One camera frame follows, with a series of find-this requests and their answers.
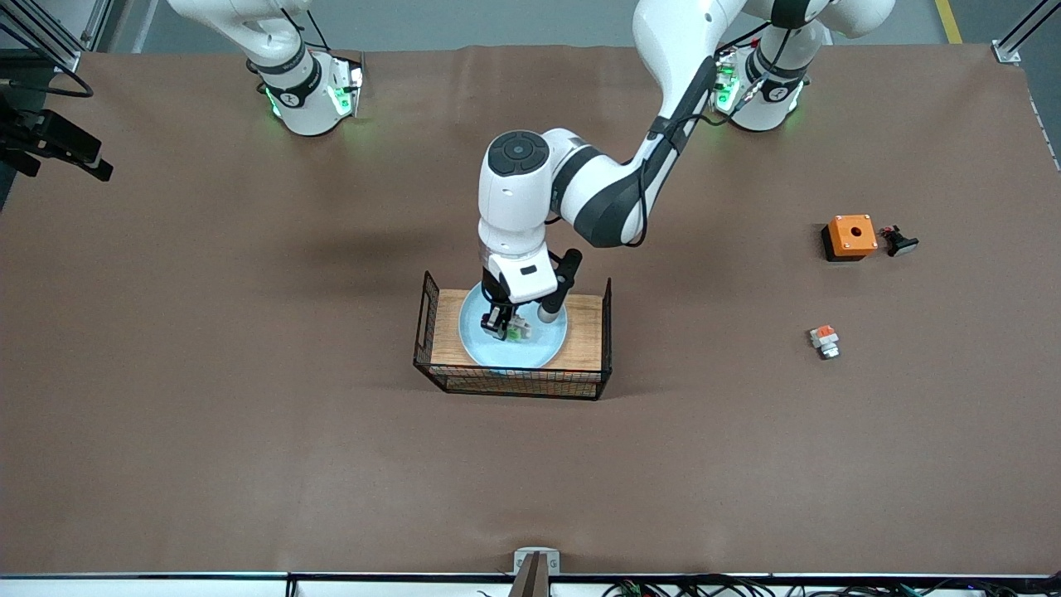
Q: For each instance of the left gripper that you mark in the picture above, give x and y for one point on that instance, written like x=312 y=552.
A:
x=495 y=305

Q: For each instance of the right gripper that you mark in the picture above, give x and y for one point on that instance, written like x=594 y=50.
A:
x=43 y=133

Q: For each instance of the white red contact block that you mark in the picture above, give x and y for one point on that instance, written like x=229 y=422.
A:
x=520 y=330

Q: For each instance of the light blue round plate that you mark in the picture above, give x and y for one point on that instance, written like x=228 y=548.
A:
x=543 y=348

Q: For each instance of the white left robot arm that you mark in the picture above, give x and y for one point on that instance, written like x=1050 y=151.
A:
x=514 y=199

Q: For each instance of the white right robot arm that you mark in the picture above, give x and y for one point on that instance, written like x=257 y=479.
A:
x=302 y=99

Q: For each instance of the black push button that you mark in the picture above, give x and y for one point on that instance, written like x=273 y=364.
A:
x=899 y=243

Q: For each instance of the wooden board basket insert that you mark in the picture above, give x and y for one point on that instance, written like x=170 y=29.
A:
x=584 y=332

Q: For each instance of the aluminium frame profile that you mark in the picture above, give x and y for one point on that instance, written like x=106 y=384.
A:
x=46 y=37
x=1007 y=51

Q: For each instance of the grey metal camera bracket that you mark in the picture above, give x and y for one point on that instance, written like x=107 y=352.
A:
x=536 y=560

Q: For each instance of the orange button enclosure box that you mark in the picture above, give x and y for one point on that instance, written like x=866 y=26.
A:
x=851 y=235

